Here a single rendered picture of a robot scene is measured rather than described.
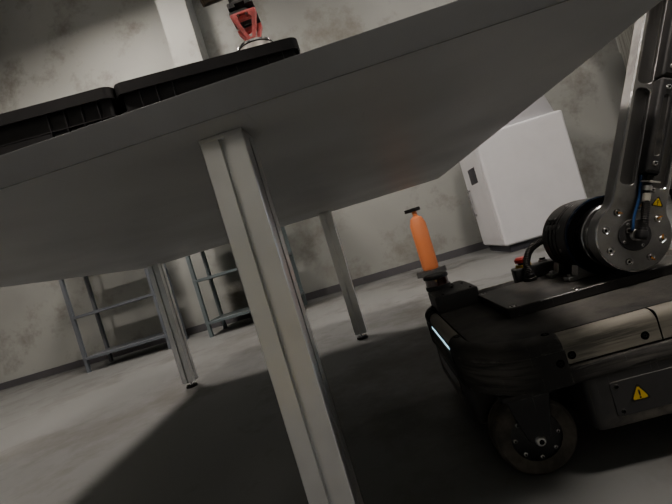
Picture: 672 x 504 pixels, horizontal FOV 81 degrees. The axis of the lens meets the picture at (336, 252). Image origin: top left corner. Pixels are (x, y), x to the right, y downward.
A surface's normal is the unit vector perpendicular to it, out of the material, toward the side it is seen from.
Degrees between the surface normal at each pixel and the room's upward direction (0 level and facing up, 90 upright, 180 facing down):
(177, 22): 90
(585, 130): 90
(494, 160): 90
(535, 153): 90
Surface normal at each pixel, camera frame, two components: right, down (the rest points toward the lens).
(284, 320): -0.07, 0.03
